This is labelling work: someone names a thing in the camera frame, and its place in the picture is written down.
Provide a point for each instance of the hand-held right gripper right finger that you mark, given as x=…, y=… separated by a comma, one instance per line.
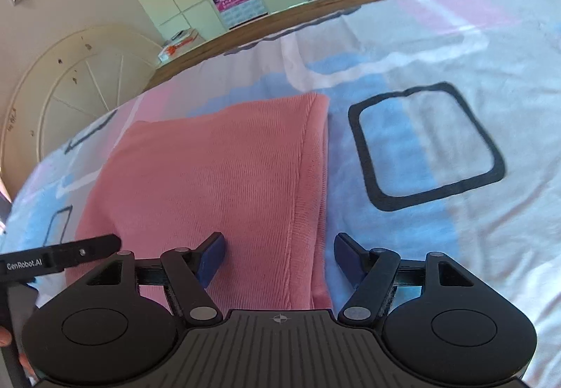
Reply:
x=347, y=258

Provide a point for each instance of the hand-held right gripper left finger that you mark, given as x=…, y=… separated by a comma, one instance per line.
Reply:
x=211, y=258

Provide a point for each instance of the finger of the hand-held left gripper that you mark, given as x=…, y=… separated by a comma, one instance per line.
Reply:
x=87, y=250

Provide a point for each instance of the pink knit shirt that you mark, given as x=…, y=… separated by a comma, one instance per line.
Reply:
x=210, y=177

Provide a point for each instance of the person's left hand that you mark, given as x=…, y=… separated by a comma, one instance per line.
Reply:
x=4, y=337

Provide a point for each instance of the cream round wooden panel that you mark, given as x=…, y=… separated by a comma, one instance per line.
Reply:
x=79, y=76

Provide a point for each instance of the orange and white box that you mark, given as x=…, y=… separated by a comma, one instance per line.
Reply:
x=179, y=46

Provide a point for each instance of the pastel printed bedsheet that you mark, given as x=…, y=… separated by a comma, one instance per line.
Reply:
x=504, y=85

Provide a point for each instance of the wooden bed frame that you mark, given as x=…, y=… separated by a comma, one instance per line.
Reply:
x=210, y=50

